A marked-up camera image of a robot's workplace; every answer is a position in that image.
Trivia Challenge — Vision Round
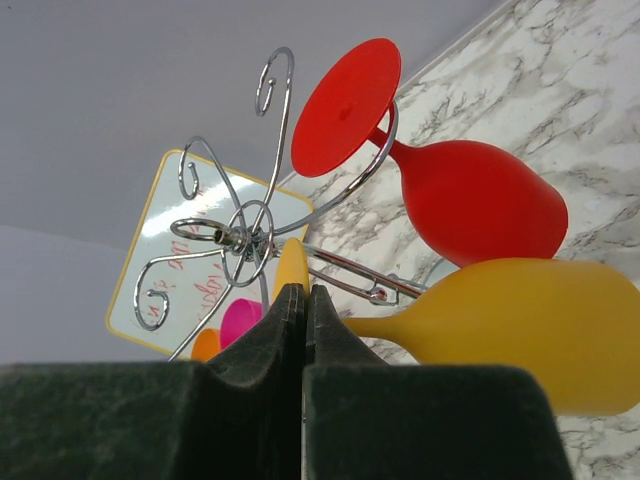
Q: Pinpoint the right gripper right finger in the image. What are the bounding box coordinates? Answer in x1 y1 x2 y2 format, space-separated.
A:
303 286 572 479

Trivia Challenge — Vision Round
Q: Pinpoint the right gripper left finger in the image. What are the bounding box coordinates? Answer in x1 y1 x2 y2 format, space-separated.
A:
1 285 304 479

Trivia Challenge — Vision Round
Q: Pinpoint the orange plastic wine glass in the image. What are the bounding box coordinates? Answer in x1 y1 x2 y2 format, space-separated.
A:
191 328 221 362

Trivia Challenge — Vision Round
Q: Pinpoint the magenta plastic wine glass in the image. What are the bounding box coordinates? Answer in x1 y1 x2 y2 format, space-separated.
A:
220 298 263 350

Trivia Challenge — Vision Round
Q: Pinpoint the yellow wine glass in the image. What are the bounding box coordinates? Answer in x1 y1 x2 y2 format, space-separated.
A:
343 258 639 416

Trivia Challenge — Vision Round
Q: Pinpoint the red plastic wine glass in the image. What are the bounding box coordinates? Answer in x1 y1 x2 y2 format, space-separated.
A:
291 38 568 267

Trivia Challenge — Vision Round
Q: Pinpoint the chrome wine glass rack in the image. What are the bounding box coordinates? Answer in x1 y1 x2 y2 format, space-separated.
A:
131 38 401 359

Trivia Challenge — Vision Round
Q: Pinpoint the yellow framed whiteboard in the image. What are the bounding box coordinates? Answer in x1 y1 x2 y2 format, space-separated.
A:
104 148 315 357

